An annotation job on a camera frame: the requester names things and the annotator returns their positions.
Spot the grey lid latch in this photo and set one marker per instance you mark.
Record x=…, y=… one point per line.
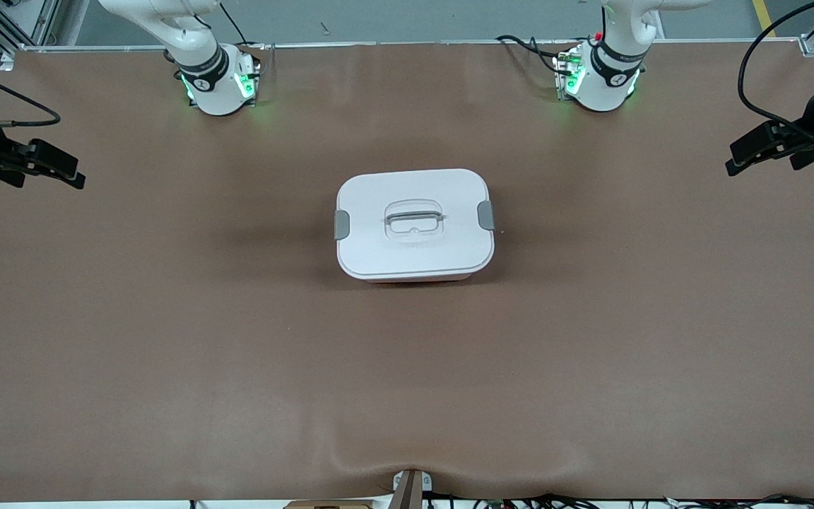
x=342, y=225
x=486, y=215

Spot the brown table mat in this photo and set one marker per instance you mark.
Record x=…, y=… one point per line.
x=591, y=353

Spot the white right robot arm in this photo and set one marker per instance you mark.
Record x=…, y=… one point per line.
x=202, y=78

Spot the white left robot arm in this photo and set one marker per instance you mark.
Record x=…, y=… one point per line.
x=605, y=78

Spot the white box lid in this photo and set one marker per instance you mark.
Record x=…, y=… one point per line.
x=379, y=258

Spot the silver table edge strip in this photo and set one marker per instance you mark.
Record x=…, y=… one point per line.
x=414, y=43

